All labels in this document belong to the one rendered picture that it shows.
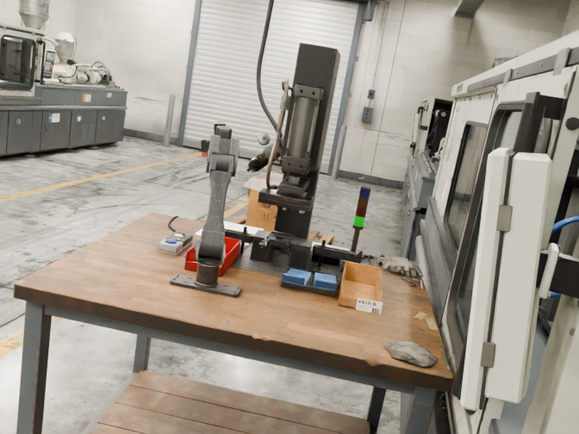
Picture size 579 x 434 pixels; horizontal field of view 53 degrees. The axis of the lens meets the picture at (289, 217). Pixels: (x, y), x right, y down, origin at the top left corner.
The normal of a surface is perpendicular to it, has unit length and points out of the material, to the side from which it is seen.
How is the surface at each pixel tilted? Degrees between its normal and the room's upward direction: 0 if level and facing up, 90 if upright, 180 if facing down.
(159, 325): 90
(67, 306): 90
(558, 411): 90
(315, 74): 90
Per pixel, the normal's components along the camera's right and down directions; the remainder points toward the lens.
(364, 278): -0.13, 0.19
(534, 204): -0.39, 0.14
